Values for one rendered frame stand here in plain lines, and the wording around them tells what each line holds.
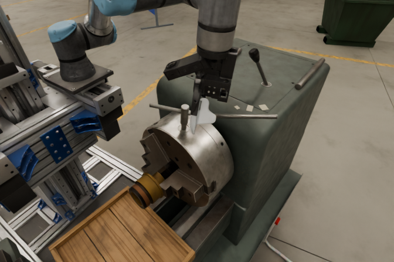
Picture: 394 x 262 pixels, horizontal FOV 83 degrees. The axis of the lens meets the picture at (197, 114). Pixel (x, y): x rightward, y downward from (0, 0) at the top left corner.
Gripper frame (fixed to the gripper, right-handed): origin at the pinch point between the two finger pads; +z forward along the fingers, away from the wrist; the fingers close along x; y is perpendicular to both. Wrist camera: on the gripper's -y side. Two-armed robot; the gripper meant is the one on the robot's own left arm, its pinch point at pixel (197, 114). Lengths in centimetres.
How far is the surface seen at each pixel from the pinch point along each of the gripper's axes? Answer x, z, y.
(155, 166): -7.7, 17.6, -10.0
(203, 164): -7.8, 10.7, 4.4
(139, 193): -16.3, 18.7, -11.5
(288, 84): 29.3, 3.3, 27.9
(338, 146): 131, 125, 130
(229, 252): -7, 74, 23
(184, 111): -1.1, -1.3, -3.1
